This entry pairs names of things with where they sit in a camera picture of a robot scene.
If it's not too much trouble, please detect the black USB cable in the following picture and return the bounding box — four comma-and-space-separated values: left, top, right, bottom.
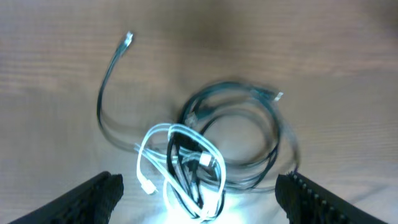
96, 30, 147, 153
166, 80, 301, 218

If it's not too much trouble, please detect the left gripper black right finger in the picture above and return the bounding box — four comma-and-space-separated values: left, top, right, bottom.
275, 172, 384, 224

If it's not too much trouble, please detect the white USB cable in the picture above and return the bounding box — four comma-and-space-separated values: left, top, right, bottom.
135, 123, 227, 223

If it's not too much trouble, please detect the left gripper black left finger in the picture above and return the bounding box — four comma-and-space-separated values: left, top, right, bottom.
12, 171, 124, 224

